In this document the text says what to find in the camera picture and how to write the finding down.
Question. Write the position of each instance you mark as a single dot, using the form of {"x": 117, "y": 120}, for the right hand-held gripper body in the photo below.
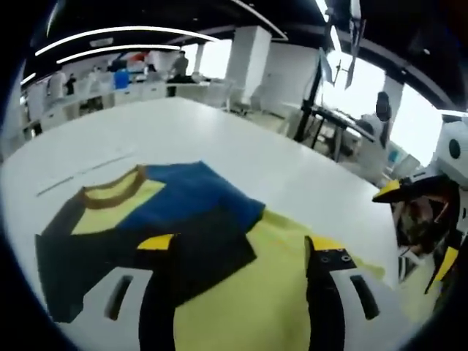
{"x": 453, "y": 146}

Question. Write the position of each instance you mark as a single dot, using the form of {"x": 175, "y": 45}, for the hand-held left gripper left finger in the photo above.
{"x": 157, "y": 311}

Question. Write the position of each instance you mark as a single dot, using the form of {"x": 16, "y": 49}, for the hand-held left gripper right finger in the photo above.
{"x": 325, "y": 303}

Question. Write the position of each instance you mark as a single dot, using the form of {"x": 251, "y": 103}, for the yellow blue grey garment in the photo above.
{"x": 204, "y": 194}

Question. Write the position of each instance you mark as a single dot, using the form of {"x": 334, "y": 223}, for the person's camouflage trousers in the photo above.
{"x": 417, "y": 223}

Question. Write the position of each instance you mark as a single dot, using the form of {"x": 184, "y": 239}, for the black metal stand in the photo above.
{"x": 307, "y": 106}

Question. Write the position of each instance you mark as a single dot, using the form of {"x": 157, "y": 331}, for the straight ceiling light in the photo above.
{"x": 334, "y": 33}

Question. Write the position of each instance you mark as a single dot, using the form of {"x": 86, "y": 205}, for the white square pillar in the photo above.
{"x": 248, "y": 62}

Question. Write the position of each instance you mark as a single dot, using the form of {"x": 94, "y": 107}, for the white cabinet row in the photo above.
{"x": 95, "y": 100}

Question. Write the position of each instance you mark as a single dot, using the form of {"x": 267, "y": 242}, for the blue storage bin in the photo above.
{"x": 121, "y": 79}

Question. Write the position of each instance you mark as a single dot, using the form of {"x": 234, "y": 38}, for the short curved ceiling light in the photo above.
{"x": 117, "y": 47}

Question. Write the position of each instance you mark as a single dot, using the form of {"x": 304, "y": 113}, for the ceiling air vent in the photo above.
{"x": 100, "y": 42}

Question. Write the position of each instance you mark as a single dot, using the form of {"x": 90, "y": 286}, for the long curved ceiling light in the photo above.
{"x": 120, "y": 30}

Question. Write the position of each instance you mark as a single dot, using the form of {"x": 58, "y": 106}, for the white chair frame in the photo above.
{"x": 407, "y": 265}

